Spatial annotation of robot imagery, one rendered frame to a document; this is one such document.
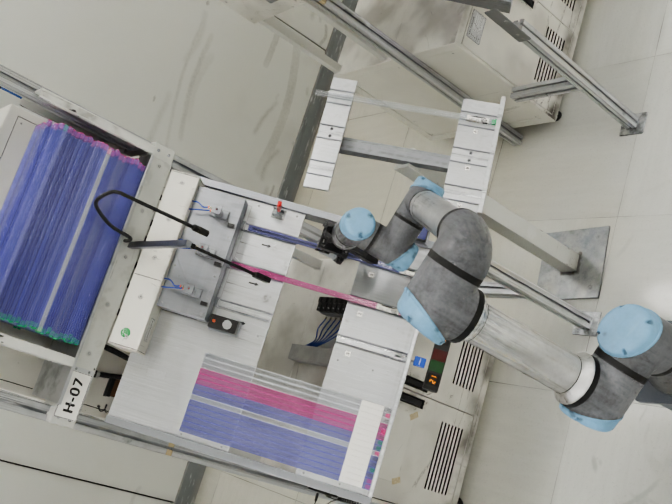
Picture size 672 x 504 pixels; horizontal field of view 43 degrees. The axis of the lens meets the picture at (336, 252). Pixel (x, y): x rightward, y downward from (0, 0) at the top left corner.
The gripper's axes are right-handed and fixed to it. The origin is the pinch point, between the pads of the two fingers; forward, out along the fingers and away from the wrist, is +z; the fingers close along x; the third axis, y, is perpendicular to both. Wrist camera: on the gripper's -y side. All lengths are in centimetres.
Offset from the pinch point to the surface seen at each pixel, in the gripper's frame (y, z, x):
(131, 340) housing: 43, 4, 39
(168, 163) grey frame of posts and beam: 51, 8, -10
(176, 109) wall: 70, 165, -79
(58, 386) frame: 57, 5, 55
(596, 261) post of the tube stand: -86, 30, -33
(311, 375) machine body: -10, 44, 29
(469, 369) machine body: -60, 47, 11
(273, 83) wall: 31, 185, -117
